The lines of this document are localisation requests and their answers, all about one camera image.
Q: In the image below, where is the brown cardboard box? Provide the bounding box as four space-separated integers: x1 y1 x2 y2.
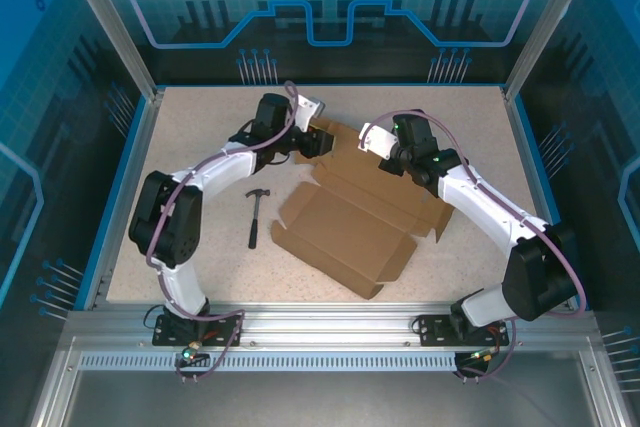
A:
271 116 455 301

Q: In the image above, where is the small black-handled claw hammer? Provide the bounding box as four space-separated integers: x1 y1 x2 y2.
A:
248 188 272 250

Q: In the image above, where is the blue table edge strip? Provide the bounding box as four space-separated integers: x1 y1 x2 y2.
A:
512 96 586 311
74 96 151 311

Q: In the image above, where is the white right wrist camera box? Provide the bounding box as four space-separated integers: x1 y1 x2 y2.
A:
358 122 400 158

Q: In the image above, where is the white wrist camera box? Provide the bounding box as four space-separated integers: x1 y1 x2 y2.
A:
358 122 400 158
294 94 326 131

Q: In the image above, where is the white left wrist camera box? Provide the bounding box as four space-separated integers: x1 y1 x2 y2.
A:
294 94 326 131

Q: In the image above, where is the aluminium mounting rail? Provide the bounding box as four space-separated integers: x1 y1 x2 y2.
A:
64 302 599 351

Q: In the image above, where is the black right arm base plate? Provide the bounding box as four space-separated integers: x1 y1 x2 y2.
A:
417 314 511 348

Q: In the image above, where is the aluminium frame post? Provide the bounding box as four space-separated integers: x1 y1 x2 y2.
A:
54 0 164 101
502 0 604 101

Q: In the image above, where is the slotted grey cable duct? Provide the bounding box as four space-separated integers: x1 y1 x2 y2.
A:
77 352 461 373

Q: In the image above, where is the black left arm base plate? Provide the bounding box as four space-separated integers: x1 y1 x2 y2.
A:
152 314 244 348

